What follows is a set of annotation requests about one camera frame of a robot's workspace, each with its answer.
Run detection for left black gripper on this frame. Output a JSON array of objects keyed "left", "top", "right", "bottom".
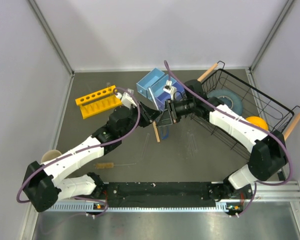
[{"left": 119, "top": 100, "right": 162, "bottom": 138}]

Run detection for blue ceramic plate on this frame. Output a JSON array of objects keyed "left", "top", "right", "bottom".
[{"left": 207, "top": 89, "right": 244, "bottom": 116}]

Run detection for black wire dish rack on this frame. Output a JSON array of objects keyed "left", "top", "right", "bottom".
[{"left": 187, "top": 62, "right": 300, "bottom": 162}]

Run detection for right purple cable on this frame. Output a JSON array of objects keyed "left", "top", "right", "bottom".
[{"left": 163, "top": 59, "right": 295, "bottom": 218}]

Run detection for wooden stick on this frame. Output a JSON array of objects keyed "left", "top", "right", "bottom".
[{"left": 152, "top": 121, "right": 161, "bottom": 143}]

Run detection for yellow test tube rack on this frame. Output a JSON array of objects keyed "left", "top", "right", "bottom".
[{"left": 75, "top": 85, "right": 122, "bottom": 119}]

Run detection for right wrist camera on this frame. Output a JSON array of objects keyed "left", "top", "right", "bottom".
[{"left": 163, "top": 80, "right": 177, "bottom": 101}]

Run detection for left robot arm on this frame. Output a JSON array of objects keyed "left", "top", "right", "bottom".
[{"left": 22, "top": 102, "right": 161, "bottom": 213}]

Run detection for purple drawer box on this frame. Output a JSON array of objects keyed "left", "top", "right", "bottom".
[{"left": 155, "top": 82, "right": 185, "bottom": 111}]

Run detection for yellow ribbed bowl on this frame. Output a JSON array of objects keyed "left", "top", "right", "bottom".
[{"left": 246, "top": 116, "right": 269, "bottom": 131}]

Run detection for paper cup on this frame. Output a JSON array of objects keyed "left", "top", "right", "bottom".
[{"left": 40, "top": 149, "right": 62, "bottom": 165}]

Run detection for blue safety glasses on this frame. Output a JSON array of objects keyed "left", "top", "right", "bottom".
[{"left": 160, "top": 126, "right": 169, "bottom": 140}]

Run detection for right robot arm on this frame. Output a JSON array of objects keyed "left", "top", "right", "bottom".
[{"left": 158, "top": 79, "right": 289, "bottom": 198}]

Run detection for purple cable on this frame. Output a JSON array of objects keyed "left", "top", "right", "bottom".
[
  {"left": 163, "top": 59, "right": 295, "bottom": 218},
  {"left": 16, "top": 86, "right": 142, "bottom": 218}
]

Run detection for light blue drawer box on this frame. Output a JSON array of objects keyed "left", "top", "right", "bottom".
[{"left": 136, "top": 68, "right": 165, "bottom": 98}]

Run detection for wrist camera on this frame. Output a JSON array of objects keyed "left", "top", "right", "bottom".
[
  {"left": 163, "top": 80, "right": 177, "bottom": 101},
  {"left": 115, "top": 92, "right": 137, "bottom": 109}
]

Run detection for middle blue drawer box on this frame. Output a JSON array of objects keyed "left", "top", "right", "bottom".
[{"left": 146, "top": 74, "right": 177, "bottom": 102}]

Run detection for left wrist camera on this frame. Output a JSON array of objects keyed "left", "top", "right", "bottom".
[{"left": 115, "top": 92, "right": 137, "bottom": 109}]

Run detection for test tube brush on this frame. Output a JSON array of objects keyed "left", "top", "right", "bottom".
[{"left": 95, "top": 162, "right": 136, "bottom": 170}]

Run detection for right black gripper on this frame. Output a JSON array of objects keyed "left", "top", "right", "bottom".
[{"left": 156, "top": 98, "right": 196, "bottom": 128}]

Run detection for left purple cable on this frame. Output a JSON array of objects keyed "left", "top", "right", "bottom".
[{"left": 16, "top": 86, "right": 142, "bottom": 218}]

